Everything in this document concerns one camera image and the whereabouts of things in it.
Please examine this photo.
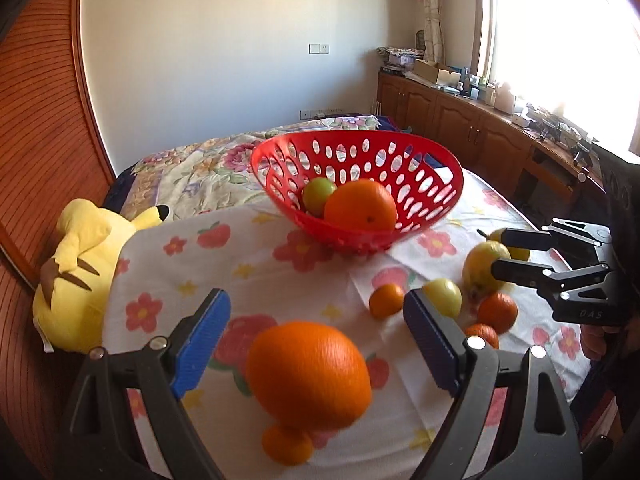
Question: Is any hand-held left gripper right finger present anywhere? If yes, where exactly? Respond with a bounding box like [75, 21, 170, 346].
[402, 287, 586, 480]

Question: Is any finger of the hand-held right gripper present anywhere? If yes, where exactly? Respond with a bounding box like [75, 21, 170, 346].
[491, 258, 613, 306]
[501, 218, 612, 261]

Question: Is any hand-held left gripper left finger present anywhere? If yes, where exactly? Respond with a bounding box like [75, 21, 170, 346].
[55, 287, 233, 480]

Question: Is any yellow-green pear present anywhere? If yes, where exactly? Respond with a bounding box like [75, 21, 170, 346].
[461, 240, 513, 295]
[477, 228, 532, 262]

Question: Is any yellow-green apple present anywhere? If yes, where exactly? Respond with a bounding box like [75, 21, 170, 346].
[422, 278, 463, 319]

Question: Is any small tangerine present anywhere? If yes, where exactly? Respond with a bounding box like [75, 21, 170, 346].
[261, 425, 315, 466]
[369, 283, 406, 320]
[465, 323, 501, 350]
[476, 291, 519, 334]

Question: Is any large orange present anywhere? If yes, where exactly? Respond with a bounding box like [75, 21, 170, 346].
[245, 321, 373, 432]
[324, 180, 398, 233]

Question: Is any red perforated plastic basket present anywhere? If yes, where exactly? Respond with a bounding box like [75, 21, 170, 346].
[250, 130, 465, 256]

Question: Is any person's right hand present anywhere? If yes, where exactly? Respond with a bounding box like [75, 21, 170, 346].
[580, 324, 608, 361]

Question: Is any white floral cloth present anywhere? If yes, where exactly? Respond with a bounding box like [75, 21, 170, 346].
[102, 167, 596, 480]

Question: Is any clutter of small items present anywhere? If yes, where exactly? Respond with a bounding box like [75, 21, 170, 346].
[510, 105, 601, 171]

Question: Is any yellow plush toy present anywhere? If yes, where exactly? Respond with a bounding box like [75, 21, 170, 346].
[32, 198, 171, 353]

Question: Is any white plastic jug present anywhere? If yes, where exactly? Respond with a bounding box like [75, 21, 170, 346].
[494, 81, 516, 113]

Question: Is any wooden cabinet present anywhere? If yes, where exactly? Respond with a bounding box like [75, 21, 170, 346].
[376, 71, 608, 221]

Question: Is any beige floral quilt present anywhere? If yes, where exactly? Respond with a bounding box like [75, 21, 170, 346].
[102, 114, 416, 226]

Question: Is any small green apple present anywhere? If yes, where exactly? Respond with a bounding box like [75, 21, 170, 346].
[301, 177, 338, 218]

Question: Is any cardboard box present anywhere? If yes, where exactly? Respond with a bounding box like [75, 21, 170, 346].
[414, 58, 463, 86]

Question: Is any window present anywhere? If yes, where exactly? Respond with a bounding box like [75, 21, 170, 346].
[477, 0, 640, 156]

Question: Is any stack of folded cloths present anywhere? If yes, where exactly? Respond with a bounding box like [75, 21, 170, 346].
[376, 46, 423, 73]

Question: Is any white power strip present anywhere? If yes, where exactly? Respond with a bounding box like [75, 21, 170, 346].
[299, 106, 346, 121]

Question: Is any patterned curtain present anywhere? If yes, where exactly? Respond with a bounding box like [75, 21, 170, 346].
[415, 0, 446, 63]

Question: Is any slatted wooden wardrobe door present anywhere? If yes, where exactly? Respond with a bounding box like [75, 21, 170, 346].
[0, 0, 118, 480]

